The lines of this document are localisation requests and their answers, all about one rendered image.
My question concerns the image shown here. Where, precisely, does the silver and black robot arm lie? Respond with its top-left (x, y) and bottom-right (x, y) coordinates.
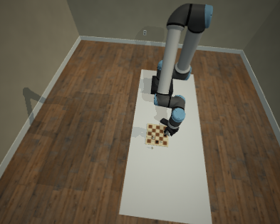
top-left (154, 4), bottom-right (213, 129)

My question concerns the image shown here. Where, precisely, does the brown and cream chessboard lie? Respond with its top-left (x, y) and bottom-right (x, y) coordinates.
top-left (145, 123), bottom-right (169, 147)

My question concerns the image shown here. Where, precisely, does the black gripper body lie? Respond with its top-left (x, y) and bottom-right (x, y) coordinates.
top-left (165, 126), bottom-right (179, 135)

